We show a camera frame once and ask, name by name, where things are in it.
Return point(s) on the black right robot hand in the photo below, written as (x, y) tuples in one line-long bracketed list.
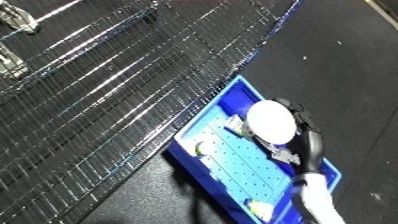
[(311, 146)]

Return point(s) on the pale right robot arm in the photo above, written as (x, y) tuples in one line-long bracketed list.
[(320, 200)]

